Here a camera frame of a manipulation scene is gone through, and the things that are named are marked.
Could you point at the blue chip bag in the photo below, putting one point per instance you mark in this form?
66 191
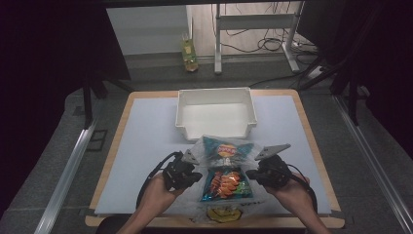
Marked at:
227 185

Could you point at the pale blue table mat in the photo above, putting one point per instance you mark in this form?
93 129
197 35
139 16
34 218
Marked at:
146 130

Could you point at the black metal stand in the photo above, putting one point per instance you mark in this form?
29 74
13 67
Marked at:
352 104
87 104

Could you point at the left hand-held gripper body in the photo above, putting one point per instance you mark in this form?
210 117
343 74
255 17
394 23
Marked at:
177 172

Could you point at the white desk frame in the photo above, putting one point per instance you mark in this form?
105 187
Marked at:
256 22

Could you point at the person's dark clothing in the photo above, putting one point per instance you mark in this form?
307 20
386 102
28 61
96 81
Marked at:
110 226

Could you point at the white partition panel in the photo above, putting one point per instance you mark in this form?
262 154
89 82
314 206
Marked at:
149 29

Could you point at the white plastic bin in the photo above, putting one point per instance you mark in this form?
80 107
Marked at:
216 118

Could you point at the person's right hand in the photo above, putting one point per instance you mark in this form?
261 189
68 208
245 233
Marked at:
295 195

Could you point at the person's left hand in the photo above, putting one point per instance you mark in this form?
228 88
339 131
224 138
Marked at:
156 196

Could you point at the green bottle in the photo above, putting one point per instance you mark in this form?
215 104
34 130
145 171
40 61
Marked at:
189 53

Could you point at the clear plastic bag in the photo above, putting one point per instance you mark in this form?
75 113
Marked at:
198 152

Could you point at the aluminium rail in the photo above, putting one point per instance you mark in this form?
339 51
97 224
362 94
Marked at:
65 182
373 162

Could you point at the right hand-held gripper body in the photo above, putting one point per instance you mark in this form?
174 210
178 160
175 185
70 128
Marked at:
274 172

